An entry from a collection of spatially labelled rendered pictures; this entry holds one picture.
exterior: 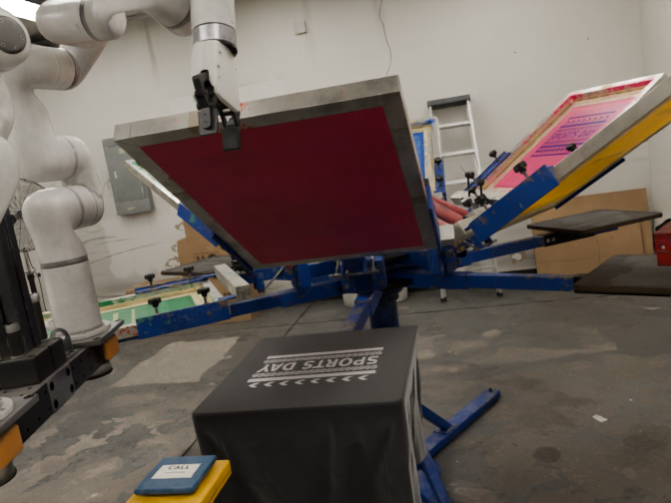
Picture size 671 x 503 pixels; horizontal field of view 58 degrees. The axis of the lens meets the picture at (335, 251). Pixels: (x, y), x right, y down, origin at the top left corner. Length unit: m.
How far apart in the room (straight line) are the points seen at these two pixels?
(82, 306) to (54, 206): 0.21
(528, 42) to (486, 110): 0.66
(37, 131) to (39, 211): 0.16
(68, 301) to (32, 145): 0.32
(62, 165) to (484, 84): 4.74
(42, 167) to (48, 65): 0.20
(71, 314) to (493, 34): 4.93
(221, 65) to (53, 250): 0.55
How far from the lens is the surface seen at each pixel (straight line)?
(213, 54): 1.04
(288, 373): 1.43
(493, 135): 5.73
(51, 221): 1.34
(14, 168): 0.94
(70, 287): 1.36
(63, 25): 1.28
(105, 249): 6.87
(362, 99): 1.14
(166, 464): 1.10
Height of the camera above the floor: 1.43
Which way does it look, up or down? 9 degrees down
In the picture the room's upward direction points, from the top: 9 degrees counter-clockwise
